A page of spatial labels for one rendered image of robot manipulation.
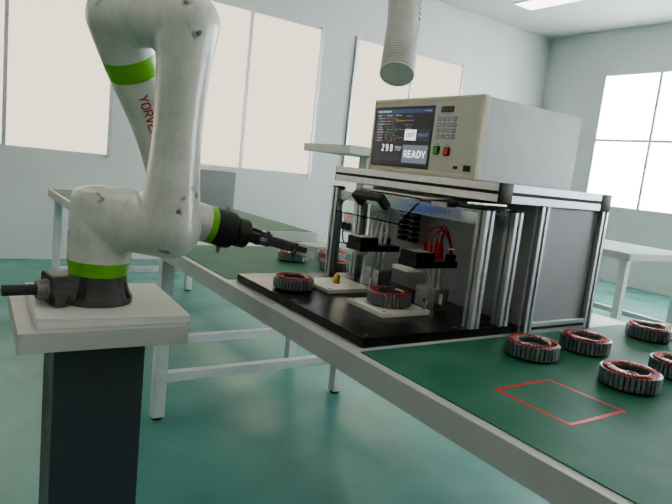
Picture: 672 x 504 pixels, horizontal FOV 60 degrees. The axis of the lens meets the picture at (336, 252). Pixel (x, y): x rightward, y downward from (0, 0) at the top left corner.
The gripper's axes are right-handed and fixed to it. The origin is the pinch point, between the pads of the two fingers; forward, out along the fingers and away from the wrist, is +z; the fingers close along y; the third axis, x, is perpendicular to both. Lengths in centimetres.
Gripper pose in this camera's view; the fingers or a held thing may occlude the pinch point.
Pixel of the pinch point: (299, 247)
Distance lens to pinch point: 159.3
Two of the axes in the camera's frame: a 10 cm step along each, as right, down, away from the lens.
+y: 5.5, 1.7, -8.2
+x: 2.7, -9.6, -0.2
